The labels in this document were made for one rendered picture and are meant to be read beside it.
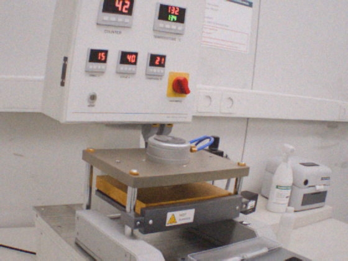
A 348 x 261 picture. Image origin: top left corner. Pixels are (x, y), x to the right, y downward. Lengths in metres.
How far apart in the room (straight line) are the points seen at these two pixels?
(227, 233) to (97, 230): 0.28
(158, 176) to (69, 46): 0.31
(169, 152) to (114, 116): 0.16
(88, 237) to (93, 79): 0.31
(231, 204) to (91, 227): 0.27
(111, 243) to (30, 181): 0.65
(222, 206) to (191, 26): 0.41
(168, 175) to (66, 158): 0.67
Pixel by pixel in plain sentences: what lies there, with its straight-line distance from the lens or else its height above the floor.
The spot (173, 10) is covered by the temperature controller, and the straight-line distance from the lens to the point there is 1.01.
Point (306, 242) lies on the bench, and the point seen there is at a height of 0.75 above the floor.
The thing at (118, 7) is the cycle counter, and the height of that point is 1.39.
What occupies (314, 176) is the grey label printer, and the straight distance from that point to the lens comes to 1.74.
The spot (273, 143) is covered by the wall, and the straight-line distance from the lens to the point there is 1.93.
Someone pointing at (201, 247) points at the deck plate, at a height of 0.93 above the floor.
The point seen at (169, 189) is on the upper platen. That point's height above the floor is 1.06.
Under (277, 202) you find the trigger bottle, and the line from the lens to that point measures 1.68.
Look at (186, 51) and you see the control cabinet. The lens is 1.04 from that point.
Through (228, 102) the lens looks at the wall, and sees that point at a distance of 1.64.
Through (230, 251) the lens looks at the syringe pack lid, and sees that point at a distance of 0.76.
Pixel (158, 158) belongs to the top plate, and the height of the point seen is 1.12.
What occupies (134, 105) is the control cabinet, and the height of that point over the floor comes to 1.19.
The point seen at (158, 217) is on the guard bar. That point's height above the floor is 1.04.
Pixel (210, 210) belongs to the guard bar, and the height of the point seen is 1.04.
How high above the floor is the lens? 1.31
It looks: 9 degrees down
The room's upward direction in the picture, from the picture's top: 7 degrees clockwise
